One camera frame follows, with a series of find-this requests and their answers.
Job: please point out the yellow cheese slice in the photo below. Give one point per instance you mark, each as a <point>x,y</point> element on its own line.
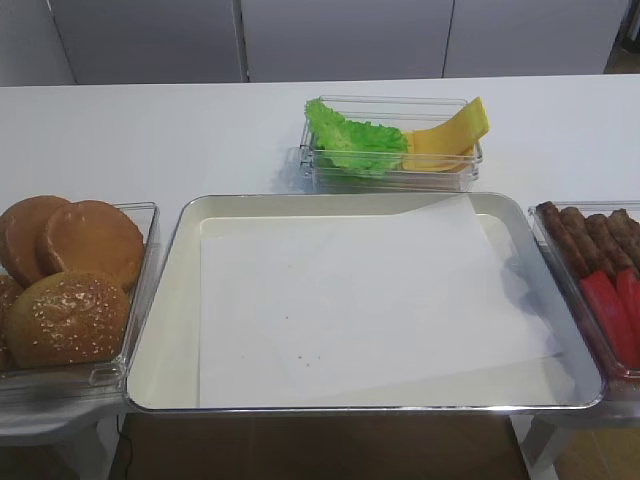
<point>450,146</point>

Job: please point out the silver metal tray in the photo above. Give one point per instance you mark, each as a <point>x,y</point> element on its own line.
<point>164,376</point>

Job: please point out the green lettuce leaf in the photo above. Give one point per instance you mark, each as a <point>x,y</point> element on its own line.
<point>361,148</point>

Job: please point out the clear bin with greens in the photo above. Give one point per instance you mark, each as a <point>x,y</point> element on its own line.
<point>404,113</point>

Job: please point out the white paper sheet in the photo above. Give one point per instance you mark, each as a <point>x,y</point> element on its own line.
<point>390,306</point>

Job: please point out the plain bun bottom right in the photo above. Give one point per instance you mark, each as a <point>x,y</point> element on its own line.
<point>91,235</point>

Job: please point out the plain bun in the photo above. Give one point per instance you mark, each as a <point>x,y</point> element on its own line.
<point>21,224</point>
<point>91,235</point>

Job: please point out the clear bin with buns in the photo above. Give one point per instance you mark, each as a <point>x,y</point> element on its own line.
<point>20,385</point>

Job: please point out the brown meat patty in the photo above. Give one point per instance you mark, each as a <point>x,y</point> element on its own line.
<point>624,231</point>
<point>563,239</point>
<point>575,223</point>
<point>597,228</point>

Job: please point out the sesame bun top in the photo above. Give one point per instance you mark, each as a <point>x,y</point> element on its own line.
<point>67,318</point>

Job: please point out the clear bin with patties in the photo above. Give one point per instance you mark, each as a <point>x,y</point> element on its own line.
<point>570,286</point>

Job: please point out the red tomato slice left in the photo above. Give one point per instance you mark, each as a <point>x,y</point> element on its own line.
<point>612,316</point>

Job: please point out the red tomato slice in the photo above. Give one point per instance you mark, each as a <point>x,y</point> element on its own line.
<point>627,286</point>
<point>612,316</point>

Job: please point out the plain bun bottom left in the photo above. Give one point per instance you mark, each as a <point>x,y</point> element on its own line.
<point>21,224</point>

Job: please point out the red tomato slice right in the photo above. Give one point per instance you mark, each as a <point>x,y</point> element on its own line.
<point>627,286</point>

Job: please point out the sesame bun at edge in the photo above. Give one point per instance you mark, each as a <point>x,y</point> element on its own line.
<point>10,290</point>

